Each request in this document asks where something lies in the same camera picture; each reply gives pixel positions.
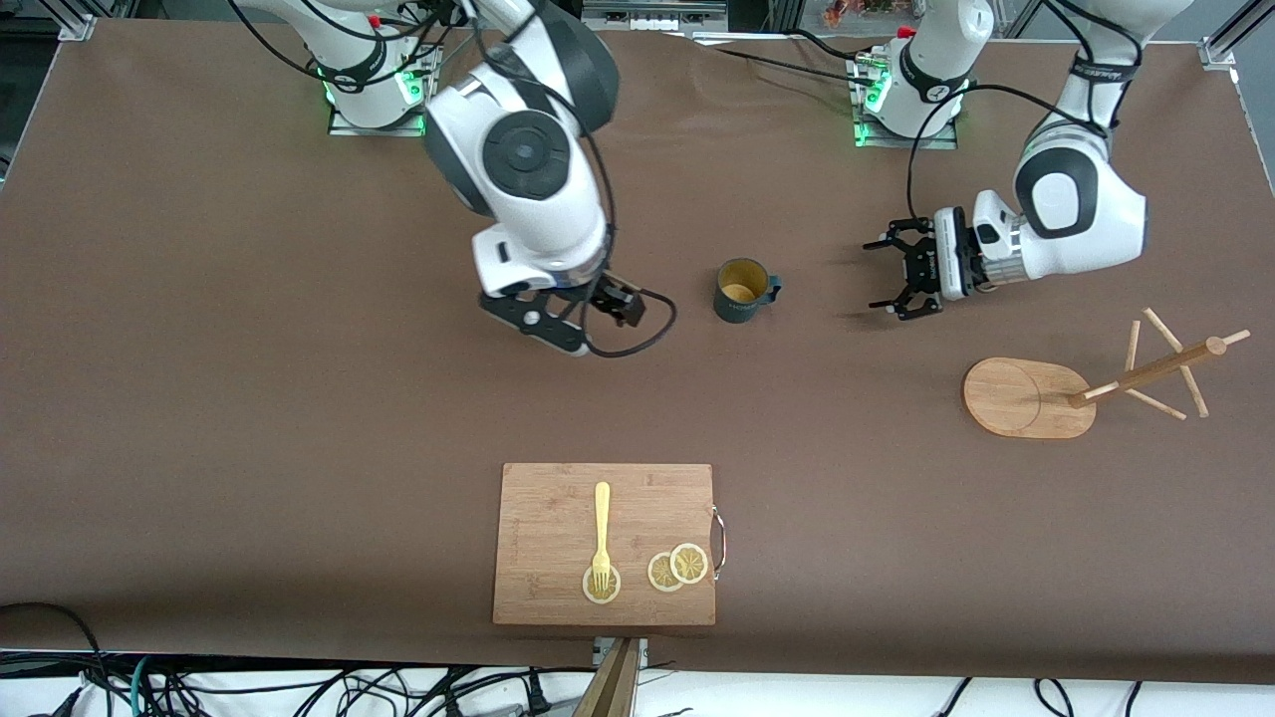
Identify dark teal mug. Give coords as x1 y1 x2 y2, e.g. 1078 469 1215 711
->
713 258 783 325

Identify wooden cup rack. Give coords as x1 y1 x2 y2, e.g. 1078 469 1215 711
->
962 307 1251 440

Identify pale yellow fork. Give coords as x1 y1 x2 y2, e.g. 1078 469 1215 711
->
591 482 612 595

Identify wooden cutting board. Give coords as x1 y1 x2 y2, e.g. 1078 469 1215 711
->
492 463 717 627

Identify brown table mat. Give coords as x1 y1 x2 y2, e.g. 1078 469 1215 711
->
0 18 1275 686

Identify white power strip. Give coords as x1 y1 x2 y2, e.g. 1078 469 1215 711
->
583 0 728 31

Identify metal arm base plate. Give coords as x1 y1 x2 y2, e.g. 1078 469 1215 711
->
327 108 429 138
854 119 960 151

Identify black base power cable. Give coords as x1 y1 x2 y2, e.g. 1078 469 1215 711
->
687 28 888 91

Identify aluminium frame profile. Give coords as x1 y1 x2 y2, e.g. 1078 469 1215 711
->
1198 0 1275 71

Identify brown camera mount post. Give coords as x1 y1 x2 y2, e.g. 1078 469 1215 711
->
573 637 638 717

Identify teal floor cable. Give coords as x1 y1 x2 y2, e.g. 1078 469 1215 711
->
127 654 160 717

